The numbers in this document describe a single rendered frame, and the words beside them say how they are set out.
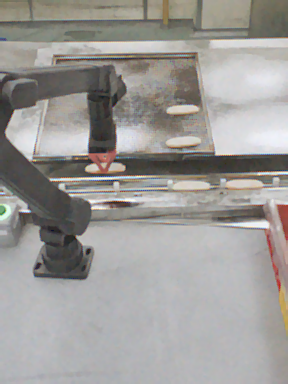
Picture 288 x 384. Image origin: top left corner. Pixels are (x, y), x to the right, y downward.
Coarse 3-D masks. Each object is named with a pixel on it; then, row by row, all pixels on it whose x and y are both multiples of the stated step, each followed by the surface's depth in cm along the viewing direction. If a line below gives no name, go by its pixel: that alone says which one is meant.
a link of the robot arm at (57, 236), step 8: (40, 224) 99; (48, 224) 99; (56, 224) 98; (40, 232) 99; (48, 232) 99; (56, 232) 99; (64, 232) 99; (48, 240) 100; (56, 240) 99; (64, 240) 99
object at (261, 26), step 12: (252, 0) 359; (264, 0) 326; (276, 0) 297; (252, 12) 361; (264, 12) 327; (276, 12) 298; (252, 24) 363; (264, 24) 328; (276, 24) 299; (252, 36) 363; (264, 36) 328; (276, 36) 300
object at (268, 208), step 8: (272, 200) 109; (280, 200) 109; (264, 208) 110; (272, 208) 106; (280, 208) 109; (264, 216) 109; (272, 216) 104; (280, 216) 110; (272, 224) 103; (280, 224) 102; (272, 232) 102; (280, 232) 100; (272, 240) 102; (280, 240) 98; (272, 248) 102; (280, 248) 97; (272, 256) 101; (280, 256) 96; (280, 264) 95; (280, 272) 94; (280, 280) 94
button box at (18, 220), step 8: (16, 208) 112; (8, 216) 108; (16, 216) 112; (0, 224) 107; (8, 224) 107; (16, 224) 112; (0, 232) 108; (8, 232) 108; (16, 232) 112; (0, 240) 110; (8, 240) 110; (16, 240) 111
